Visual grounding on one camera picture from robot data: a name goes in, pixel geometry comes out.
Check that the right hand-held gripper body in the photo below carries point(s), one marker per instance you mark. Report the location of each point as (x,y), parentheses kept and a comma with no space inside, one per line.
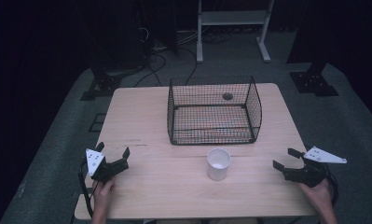
(308,174)

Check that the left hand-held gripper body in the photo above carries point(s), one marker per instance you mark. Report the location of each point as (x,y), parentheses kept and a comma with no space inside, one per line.
(97,161)

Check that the white cup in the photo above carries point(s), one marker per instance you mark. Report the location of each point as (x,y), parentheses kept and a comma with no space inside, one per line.
(218,168)

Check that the person's right hand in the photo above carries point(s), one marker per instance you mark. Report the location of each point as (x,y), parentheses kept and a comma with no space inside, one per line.
(320,194)

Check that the person's left hand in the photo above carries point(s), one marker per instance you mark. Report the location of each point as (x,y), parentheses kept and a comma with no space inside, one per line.
(101,193)

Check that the black stand base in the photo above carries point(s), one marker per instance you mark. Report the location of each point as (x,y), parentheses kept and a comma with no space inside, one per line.
(104,85)
(312,82)

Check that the small dark round object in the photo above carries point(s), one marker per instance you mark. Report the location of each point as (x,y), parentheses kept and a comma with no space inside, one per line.
(227,96)

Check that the white metal stand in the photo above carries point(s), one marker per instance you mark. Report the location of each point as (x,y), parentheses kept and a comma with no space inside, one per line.
(233,17)

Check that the black rectangular floor frame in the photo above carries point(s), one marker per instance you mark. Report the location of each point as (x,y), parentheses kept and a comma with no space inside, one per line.
(97,123)

